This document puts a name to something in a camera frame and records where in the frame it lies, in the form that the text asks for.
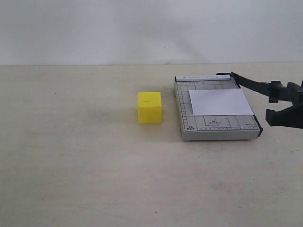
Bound grey paper cutter base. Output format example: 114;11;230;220
175;73;263;141

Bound yellow cube block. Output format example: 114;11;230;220
137;92;162;124

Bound white paper sheet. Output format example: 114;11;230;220
188;88;254;116

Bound black cutter blade arm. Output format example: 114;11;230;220
230;72;278;103

